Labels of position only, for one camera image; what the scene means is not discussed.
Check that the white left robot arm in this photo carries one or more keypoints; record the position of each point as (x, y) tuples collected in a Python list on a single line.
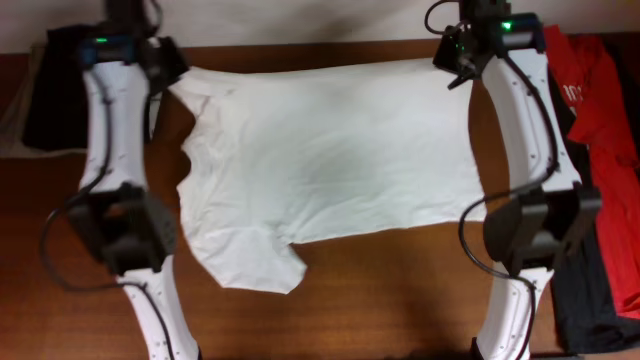
[(120, 222)]

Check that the red t-shirt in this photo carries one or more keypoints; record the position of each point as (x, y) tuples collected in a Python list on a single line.
[(588, 82)]

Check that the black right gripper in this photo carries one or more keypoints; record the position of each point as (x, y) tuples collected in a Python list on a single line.
[(443, 57)]

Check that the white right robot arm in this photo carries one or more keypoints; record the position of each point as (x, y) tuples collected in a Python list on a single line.
[(546, 209)]

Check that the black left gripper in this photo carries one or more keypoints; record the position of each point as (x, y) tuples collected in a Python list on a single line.
[(175, 63)]

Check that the dark grey garment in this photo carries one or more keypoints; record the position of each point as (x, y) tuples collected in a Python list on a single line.
[(586, 319)]

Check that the white t-shirt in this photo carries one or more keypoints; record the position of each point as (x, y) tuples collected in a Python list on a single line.
[(287, 158)]

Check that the folded black garment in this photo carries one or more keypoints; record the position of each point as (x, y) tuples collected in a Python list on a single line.
[(58, 114)]

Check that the beige folded garment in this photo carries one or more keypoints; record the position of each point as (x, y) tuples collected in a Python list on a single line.
[(14, 120)]

